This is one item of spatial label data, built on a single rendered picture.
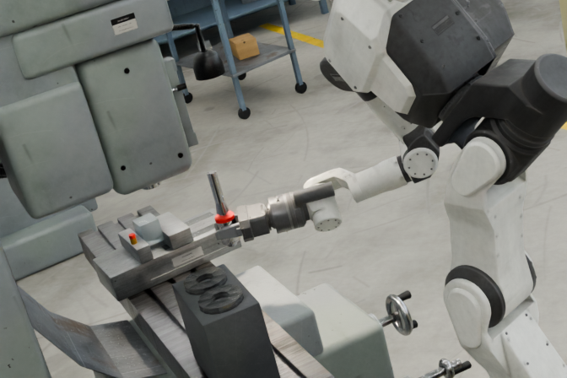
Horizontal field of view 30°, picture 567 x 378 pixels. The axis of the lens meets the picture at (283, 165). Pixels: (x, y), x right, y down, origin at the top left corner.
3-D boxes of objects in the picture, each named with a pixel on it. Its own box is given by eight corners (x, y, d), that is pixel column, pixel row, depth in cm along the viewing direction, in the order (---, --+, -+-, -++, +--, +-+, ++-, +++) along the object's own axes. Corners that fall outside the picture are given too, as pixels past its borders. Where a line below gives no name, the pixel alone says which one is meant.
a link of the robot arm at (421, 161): (450, 130, 247) (391, 63, 239) (458, 156, 236) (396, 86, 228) (412, 159, 251) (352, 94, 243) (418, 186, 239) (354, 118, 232)
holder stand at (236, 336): (245, 337, 230) (222, 256, 223) (283, 382, 210) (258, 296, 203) (194, 359, 227) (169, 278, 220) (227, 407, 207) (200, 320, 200)
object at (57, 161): (89, 164, 249) (55, 60, 240) (117, 191, 228) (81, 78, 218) (12, 192, 243) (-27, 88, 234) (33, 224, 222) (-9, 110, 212)
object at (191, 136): (193, 140, 247) (169, 55, 239) (198, 143, 244) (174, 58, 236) (177, 146, 246) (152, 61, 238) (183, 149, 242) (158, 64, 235)
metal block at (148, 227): (156, 233, 272) (149, 212, 270) (164, 240, 267) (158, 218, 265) (137, 240, 270) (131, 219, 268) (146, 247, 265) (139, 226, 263)
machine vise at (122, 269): (219, 230, 285) (208, 193, 282) (242, 246, 273) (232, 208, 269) (99, 283, 273) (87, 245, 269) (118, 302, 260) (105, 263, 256)
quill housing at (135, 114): (170, 148, 254) (132, 22, 243) (199, 170, 236) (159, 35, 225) (95, 177, 248) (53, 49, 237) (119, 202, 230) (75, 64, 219)
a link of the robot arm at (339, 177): (308, 192, 256) (359, 171, 253) (317, 224, 251) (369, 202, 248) (299, 181, 250) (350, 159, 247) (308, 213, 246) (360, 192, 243)
